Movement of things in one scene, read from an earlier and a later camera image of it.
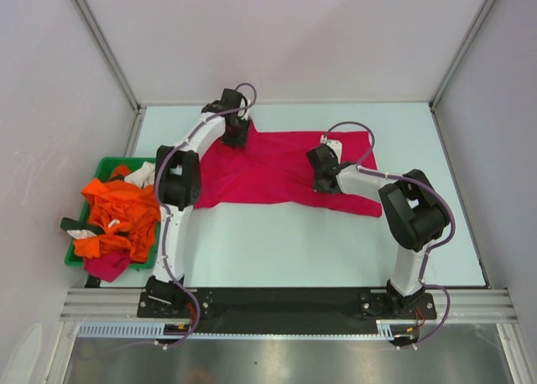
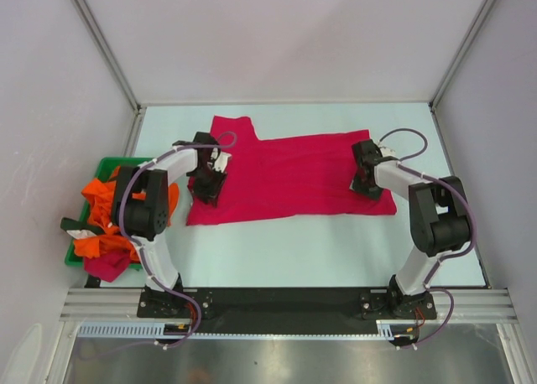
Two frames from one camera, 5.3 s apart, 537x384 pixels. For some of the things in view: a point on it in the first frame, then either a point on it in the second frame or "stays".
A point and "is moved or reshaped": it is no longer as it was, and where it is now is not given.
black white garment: [79, 230] stays
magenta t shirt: [273, 168] is moved or reshaped
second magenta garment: [109, 266] stays
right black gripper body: [318, 185] → [365, 188]
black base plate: [283, 311] stays
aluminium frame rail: [471, 304] stays
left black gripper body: [237, 136] → [206, 183]
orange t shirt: [130, 210] stays
